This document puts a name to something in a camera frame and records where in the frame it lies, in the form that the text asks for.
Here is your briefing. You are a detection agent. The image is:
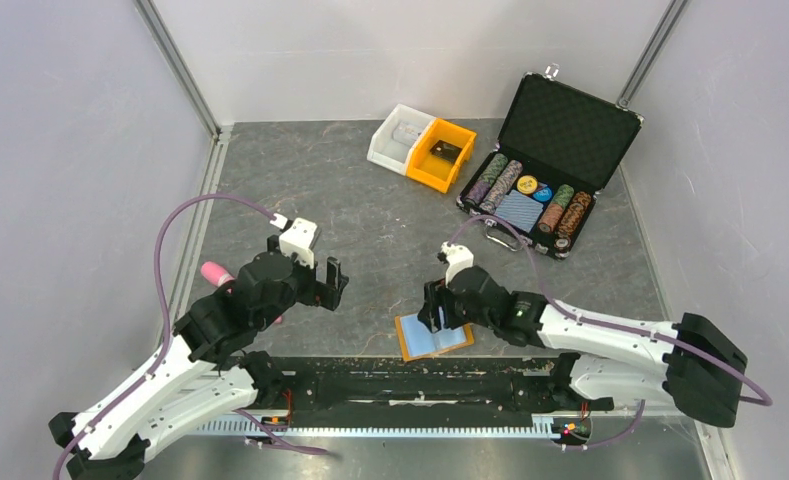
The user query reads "yellow leather card holder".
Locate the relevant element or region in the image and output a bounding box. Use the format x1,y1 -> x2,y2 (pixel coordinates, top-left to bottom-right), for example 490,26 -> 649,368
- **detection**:
395,314 -> 474,362

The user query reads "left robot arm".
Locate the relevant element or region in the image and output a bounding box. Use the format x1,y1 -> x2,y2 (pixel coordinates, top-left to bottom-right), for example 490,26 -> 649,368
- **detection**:
49,249 -> 349,479

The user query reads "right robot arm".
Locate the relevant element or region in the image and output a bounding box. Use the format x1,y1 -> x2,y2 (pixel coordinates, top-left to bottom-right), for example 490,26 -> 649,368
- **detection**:
418,266 -> 747,428

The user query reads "blue playing card deck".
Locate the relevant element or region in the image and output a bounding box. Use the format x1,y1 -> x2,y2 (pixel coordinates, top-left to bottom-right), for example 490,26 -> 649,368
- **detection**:
494,190 -> 544,233

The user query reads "dark card in yellow bin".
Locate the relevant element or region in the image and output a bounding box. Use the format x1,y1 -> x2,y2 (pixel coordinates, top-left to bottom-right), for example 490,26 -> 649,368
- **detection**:
429,140 -> 463,165

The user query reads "pink cylindrical toy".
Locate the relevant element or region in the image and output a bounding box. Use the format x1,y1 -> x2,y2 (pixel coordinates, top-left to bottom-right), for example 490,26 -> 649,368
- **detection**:
200,261 -> 284,328

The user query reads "yellow dealer button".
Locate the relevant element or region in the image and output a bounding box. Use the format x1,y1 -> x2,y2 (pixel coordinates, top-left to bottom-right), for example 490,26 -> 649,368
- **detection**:
516,175 -> 539,195

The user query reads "blue dealer button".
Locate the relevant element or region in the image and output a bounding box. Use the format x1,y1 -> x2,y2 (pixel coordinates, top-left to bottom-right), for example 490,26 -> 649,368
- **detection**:
532,186 -> 553,203

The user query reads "yellow plastic bin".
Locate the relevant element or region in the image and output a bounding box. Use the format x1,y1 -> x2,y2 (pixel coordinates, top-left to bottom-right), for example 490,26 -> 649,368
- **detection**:
406,118 -> 477,194

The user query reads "white plastic bin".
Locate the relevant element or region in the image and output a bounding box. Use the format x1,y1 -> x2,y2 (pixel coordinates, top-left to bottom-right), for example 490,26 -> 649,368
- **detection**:
366,104 -> 437,176

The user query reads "clear item in white bin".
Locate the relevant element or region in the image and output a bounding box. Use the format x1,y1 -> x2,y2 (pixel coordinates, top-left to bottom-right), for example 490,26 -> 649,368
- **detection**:
392,121 -> 423,147

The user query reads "black poker chip case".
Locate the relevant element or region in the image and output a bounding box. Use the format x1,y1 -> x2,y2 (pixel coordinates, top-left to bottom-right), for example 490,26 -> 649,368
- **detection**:
456,73 -> 644,259

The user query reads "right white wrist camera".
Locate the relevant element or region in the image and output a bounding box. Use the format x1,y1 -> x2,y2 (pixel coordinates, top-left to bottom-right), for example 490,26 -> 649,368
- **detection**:
437,242 -> 474,283

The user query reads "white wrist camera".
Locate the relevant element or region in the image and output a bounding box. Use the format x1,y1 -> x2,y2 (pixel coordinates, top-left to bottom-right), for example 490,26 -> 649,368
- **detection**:
270,213 -> 320,268
437,242 -> 474,283

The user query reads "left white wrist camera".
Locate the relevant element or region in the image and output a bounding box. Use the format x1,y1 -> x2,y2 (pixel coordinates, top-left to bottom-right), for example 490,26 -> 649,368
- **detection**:
270,213 -> 320,268

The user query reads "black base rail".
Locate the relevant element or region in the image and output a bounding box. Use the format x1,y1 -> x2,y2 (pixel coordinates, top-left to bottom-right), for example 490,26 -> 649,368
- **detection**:
250,354 -> 614,429

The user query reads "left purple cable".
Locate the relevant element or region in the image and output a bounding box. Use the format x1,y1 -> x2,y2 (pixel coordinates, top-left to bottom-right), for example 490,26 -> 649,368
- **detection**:
52,192 -> 283,480

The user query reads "purple cable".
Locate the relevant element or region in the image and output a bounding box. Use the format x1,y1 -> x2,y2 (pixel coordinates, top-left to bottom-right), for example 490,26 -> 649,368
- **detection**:
448,214 -> 774,407
52,192 -> 283,480

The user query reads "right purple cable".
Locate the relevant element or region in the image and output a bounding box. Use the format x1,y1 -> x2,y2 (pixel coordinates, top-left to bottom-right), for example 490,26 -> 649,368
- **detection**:
448,214 -> 774,407

